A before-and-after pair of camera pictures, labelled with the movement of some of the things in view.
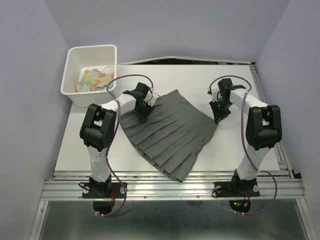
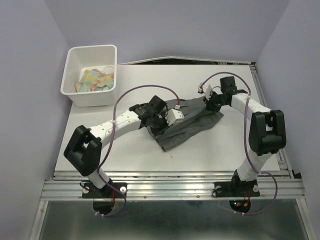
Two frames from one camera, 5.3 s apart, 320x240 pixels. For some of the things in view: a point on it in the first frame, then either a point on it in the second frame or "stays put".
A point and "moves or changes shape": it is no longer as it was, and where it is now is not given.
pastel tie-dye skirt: [93, 80] stays put
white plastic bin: [88, 69] stays put
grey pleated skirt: [173, 136] moves or changes shape
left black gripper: [143, 117] -> [156, 131]
